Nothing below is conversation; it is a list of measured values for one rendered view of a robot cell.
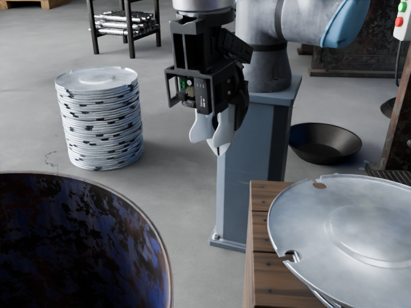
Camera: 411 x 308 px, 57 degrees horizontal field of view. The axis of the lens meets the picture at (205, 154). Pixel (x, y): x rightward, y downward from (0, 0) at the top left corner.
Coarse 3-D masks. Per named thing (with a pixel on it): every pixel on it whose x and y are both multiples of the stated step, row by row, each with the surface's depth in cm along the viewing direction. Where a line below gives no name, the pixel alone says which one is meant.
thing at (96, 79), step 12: (72, 72) 145; (84, 72) 145; (96, 72) 145; (108, 72) 145; (120, 72) 145; (132, 72) 145; (60, 84) 133; (72, 84) 133; (84, 84) 133; (96, 84) 133; (108, 84) 133; (120, 84) 133
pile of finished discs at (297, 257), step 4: (296, 252) 52; (296, 256) 51; (300, 256) 49; (296, 260) 52; (300, 260) 50; (316, 292) 47; (316, 296) 47; (320, 296) 46; (320, 300) 46; (324, 300) 46; (328, 300) 45; (324, 304) 46; (328, 304) 45; (332, 304) 45; (336, 304) 44
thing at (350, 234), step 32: (288, 192) 61; (320, 192) 61; (352, 192) 61; (384, 192) 61; (288, 224) 54; (320, 224) 54; (352, 224) 53; (384, 224) 53; (320, 256) 48; (352, 256) 48; (384, 256) 48; (320, 288) 44; (352, 288) 44; (384, 288) 44
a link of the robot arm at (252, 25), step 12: (240, 0) 79; (252, 0) 76; (264, 0) 75; (276, 0) 74; (240, 12) 80; (252, 12) 77; (264, 12) 76; (276, 12) 74; (240, 24) 81; (252, 24) 78; (264, 24) 77; (276, 24) 75; (240, 36) 82; (252, 36) 80; (264, 36) 79; (276, 36) 78
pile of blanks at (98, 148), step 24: (72, 96) 130; (96, 96) 127; (120, 96) 132; (72, 120) 133; (96, 120) 133; (120, 120) 135; (72, 144) 139; (96, 144) 136; (120, 144) 140; (96, 168) 140
